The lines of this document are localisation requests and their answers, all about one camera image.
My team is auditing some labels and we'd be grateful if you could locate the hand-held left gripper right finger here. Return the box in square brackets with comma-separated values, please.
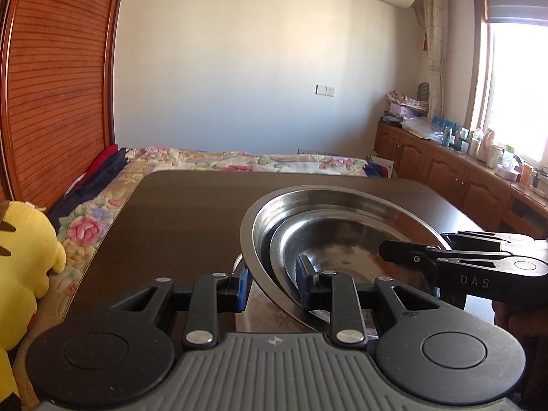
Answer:
[295, 253, 441, 349]

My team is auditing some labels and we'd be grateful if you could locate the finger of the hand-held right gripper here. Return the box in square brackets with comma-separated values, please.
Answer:
[441, 231, 536, 246]
[379, 240, 514, 267]

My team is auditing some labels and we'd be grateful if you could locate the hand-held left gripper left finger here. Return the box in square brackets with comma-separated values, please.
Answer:
[109, 263, 251, 349]

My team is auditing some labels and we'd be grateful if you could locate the floral square plate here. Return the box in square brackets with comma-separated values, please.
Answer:
[233, 257, 330, 334]

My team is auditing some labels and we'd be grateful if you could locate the large steel bowl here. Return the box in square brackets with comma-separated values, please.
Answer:
[240, 185, 454, 330]

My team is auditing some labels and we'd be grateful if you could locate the person's right hand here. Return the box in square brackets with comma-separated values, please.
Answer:
[491, 300, 548, 339]

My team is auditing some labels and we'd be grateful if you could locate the wooden cabinet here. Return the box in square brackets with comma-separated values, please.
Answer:
[373, 121, 548, 240]

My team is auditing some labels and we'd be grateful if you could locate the white cardboard box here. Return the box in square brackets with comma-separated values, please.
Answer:
[368, 156, 395, 178]

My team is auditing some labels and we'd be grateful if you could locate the row of toiletry bottles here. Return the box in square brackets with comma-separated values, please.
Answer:
[430, 116, 548, 200]

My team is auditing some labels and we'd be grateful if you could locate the clear plastic bag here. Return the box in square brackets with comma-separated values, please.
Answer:
[400, 117, 444, 140]

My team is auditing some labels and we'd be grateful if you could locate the purple box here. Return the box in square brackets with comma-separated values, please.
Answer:
[389, 103, 422, 117]

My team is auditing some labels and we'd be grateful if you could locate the floral cloth pile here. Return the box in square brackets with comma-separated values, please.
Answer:
[387, 91, 429, 108]

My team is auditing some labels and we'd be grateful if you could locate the window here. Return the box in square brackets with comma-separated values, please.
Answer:
[471, 0, 548, 163]

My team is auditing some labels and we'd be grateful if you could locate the floral bedspread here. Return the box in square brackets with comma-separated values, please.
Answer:
[17, 147, 370, 339]

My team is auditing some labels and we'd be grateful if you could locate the red cloth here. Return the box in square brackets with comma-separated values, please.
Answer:
[75, 145, 120, 189]

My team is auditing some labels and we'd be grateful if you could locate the patterned curtain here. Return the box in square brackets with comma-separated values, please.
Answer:
[421, 0, 448, 116]

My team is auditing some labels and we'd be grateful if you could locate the yellow plush toy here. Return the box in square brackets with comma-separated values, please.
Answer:
[0, 200, 67, 411]

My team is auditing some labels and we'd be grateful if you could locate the wooden slatted wardrobe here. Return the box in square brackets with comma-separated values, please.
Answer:
[0, 0, 129, 212]

